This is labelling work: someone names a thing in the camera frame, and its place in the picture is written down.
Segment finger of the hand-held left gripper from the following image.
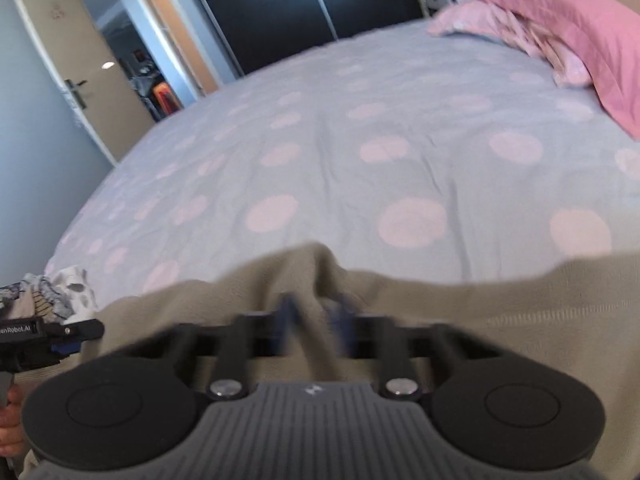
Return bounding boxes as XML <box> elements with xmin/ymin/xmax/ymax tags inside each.
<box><xmin>40</xmin><ymin>319</ymin><xmax>106</xmax><ymax>358</ymax></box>

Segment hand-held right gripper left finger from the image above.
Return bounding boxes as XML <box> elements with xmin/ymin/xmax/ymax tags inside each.
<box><xmin>125</xmin><ymin>292</ymin><xmax>303</xmax><ymax>402</ymax></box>

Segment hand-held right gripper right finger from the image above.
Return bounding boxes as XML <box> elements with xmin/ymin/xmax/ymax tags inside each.
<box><xmin>327</xmin><ymin>294</ymin><xmax>501</xmax><ymax>402</ymax></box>

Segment beige fleece hoodie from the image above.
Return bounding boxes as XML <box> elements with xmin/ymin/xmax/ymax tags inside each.
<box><xmin>20</xmin><ymin>242</ymin><xmax>640</xmax><ymax>480</ymax></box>

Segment person's left hand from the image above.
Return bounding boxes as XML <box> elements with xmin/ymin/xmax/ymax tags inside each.
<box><xmin>0</xmin><ymin>385</ymin><xmax>28</xmax><ymax>456</ymax></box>

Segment striped cloth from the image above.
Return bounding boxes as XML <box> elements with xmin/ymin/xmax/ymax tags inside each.
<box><xmin>0</xmin><ymin>274</ymin><xmax>66</xmax><ymax>322</ymax></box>

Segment white spotted cloth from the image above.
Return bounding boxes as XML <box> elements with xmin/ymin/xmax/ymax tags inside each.
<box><xmin>47</xmin><ymin>266</ymin><xmax>99</xmax><ymax>324</ymax></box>

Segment orange stool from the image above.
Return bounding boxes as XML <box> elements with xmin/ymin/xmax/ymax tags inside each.
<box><xmin>152</xmin><ymin>82</ymin><xmax>184</xmax><ymax>114</ymax></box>

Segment beige room door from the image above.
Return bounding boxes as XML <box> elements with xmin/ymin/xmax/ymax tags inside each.
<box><xmin>9</xmin><ymin>0</ymin><xmax>156</xmax><ymax>163</ymax></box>

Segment black sliding wardrobe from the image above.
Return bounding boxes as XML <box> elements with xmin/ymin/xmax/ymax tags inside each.
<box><xmin>182</xmin><ymin>0</ymin><xmax>451</xmax><ymax>77</ymax></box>

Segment hallway door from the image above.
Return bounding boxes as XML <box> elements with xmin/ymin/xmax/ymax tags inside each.
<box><xmin>131</xmin><ymin>0</ymin><xmax>221</xmax><ymax>97</ymax></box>

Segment pink patterned pillow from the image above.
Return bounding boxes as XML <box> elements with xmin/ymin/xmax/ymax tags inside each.
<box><xmin>427</xmin><ymin>0</ymin><xmax>593</xmax><ymax>88</ymax></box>

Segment plain pink pillow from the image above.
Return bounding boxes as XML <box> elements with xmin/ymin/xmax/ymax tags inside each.
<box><xmin>465</xmin><ymin>0</ymin><xmax>640</xmax><ymax>141</ymax></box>

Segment metal door handle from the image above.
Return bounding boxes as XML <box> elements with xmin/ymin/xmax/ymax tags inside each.
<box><xmin>62</xmin><ymin>79</ymin><xmax>89</xmax><ymax>110</ymax></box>

